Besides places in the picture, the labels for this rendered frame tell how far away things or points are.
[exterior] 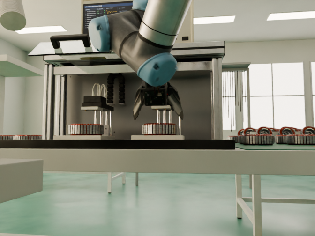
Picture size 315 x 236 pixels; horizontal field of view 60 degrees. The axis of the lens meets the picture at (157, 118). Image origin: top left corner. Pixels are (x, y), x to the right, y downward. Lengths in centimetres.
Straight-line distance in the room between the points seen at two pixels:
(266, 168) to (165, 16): 36
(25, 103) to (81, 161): 813
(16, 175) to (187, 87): 88
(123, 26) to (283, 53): 740
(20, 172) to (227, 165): 41
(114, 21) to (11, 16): 158
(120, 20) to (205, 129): 62
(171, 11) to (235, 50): 720
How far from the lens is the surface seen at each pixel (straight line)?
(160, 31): 52
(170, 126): 82
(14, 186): 34
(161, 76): 55
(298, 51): 805
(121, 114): 115
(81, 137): 85
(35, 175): 36
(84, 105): 98
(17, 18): 218
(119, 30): 61
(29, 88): 876
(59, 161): 67
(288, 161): 63
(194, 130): 111
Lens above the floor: 77
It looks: 4 degrees up
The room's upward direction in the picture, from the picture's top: straight up
